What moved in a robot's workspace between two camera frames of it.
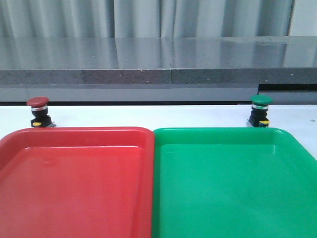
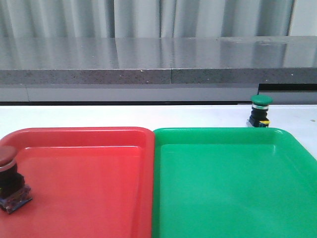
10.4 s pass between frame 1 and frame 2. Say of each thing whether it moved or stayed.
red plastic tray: stayed
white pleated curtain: stayed
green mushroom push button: stayed
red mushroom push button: moved
